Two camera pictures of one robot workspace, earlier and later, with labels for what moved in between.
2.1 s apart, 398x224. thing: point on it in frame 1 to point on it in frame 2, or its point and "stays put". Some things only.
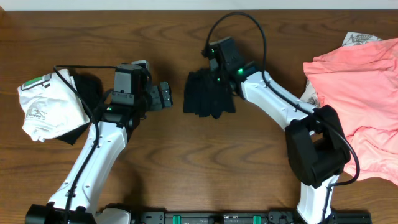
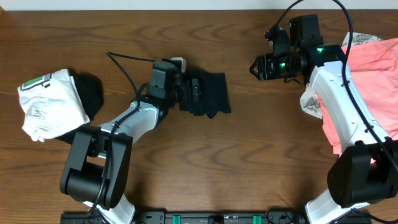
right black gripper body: [219, 74] to [280, 67]
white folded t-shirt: [52, 105] stays put
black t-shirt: [206, 94] stays put
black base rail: [163, 217] stays put
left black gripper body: [155, 103] to [181, 94]
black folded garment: [91, 89] stays put
